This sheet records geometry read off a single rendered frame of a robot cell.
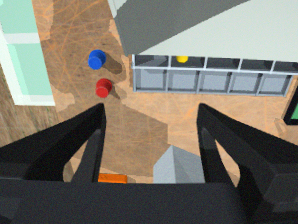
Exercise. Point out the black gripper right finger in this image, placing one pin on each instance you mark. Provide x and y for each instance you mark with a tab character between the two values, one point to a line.
268	165

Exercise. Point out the yellow ball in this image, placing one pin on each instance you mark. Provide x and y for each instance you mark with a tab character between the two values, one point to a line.
181	59

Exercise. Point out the grey bank of square funnels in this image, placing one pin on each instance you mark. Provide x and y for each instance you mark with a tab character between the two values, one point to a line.
233	30

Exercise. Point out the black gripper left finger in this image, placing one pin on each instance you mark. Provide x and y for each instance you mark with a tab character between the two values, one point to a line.
43	155

